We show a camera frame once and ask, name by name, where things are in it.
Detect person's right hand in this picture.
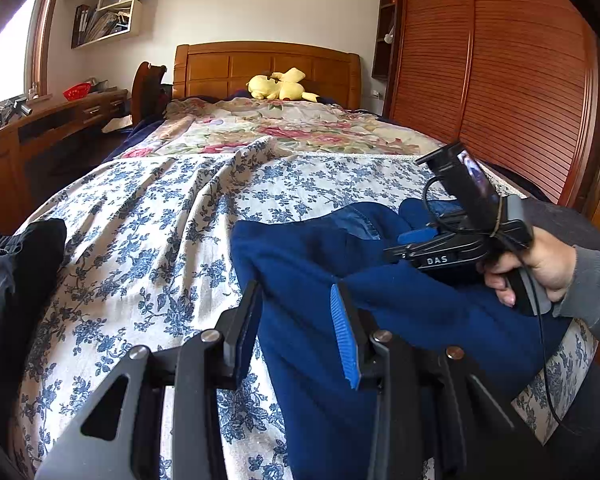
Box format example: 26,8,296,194
480,229,579,307

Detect wooden headboard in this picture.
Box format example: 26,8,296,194
172,41,363,111

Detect pile of metal parts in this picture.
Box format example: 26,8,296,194
0,97,35,128

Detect wooden louvred wardrobe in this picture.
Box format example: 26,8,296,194
372,0,600,226

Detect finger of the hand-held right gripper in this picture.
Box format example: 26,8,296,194
384,227,440,263

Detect blue floral bedsheet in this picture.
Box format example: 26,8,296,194
10,152,598,480

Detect dark blue blanket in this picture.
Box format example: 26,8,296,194
105,112,168,162

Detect blue suit jacket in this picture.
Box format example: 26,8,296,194
230,201,573,480

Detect black binder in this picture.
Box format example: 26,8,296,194
71,5,90,47

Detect pink floral quilt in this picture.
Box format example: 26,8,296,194
115,96,443,157

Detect white paper sheet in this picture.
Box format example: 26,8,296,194
101,116,133,135

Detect person's dark clothing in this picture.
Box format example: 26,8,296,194
510,197,600,480

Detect person's right forearm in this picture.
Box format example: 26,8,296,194
552,242,600,346

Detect wooden desk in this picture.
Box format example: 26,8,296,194
0,89,131,231

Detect yellow plush toy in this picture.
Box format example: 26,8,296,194
246,67,326,103

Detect wooden chair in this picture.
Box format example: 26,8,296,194
131,61,173,121

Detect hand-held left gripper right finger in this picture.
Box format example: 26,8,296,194
330,282,571,480

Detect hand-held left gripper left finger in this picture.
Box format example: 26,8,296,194
32,280,263,480

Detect white wall shelf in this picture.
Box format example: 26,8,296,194
67,0,153,51

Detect window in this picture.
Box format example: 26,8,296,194
0,0,66,111

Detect black folded clothes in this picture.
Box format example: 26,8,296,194
0,218,68,441

